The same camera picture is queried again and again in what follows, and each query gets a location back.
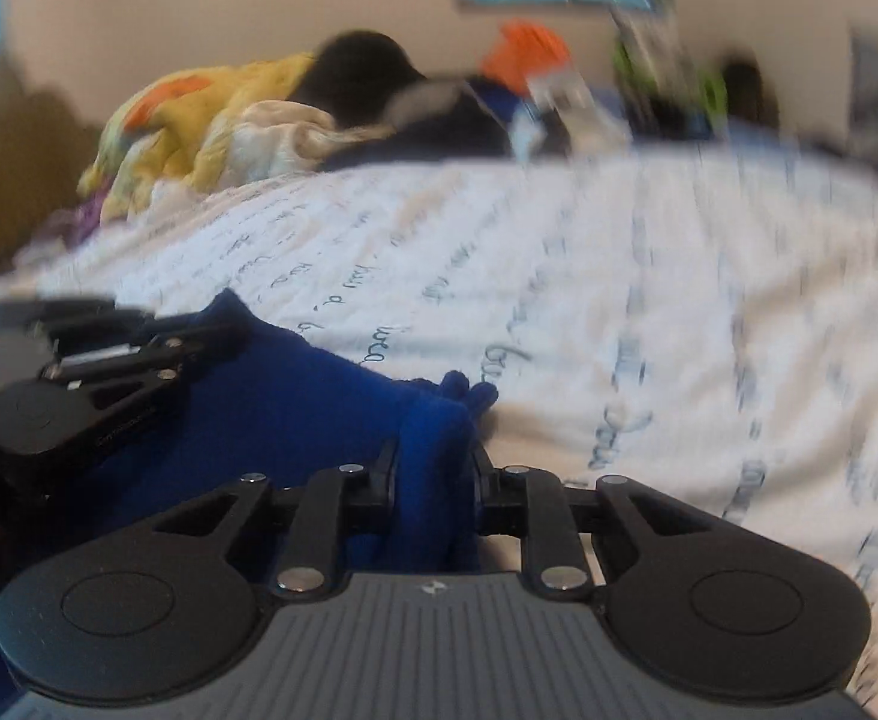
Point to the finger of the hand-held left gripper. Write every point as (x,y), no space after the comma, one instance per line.
(206,345)
(57,313)

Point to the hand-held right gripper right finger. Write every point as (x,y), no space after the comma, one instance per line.
(491,499)

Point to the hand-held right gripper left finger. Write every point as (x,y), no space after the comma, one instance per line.
(379,491)

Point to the blue fleece garment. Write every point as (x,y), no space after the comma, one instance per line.
(296,405)

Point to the purple cloth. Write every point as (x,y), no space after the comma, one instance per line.
(83,214)

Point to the brown scalloped headboard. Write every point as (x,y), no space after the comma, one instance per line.
(4,165)

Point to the cream white cloth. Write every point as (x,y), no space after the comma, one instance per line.
(274,135)

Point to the yellow patterned blanket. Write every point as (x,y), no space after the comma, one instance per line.
(184,112)

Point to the white script-printed bed cover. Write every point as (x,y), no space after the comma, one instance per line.
(634,277)

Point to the black cloth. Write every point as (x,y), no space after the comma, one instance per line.
(356,75)

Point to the dark garment with grey trim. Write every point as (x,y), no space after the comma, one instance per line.
(454,127)

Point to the white plastic packaging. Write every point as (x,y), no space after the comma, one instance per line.
(574,105)

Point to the orange cloth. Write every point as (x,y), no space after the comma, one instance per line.
(521,52)

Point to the green object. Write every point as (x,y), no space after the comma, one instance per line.
(713,94)

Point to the dark round object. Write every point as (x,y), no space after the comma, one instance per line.
(746,86)

